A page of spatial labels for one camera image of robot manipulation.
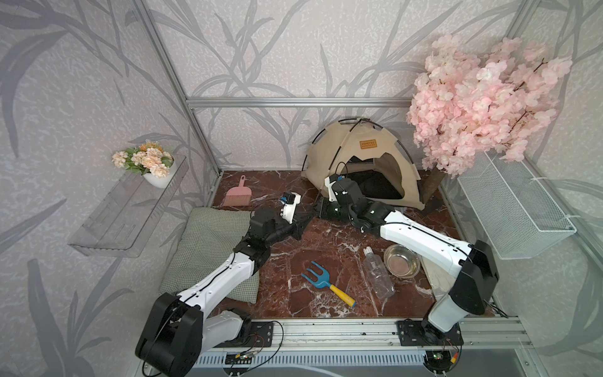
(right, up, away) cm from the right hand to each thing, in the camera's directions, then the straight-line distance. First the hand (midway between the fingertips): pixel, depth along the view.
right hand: (309, 206), depth 77 cm
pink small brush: (-35, +2, +33) cm, 48 cm away
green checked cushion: (-41, -14, +17) cm, 46 cm away
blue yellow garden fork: (+5, -28, +7) cm, 29 cm away
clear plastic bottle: (+25, -26, +8) cm, 37 cm away
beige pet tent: (+22, +19, +7) cm, 30 cm away
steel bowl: (+35, -22, +10) cm, 42 cm away
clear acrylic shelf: (-53, -4, -12) cm, 54 cm away
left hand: (+1, -4, 0) cm, 4 cm away
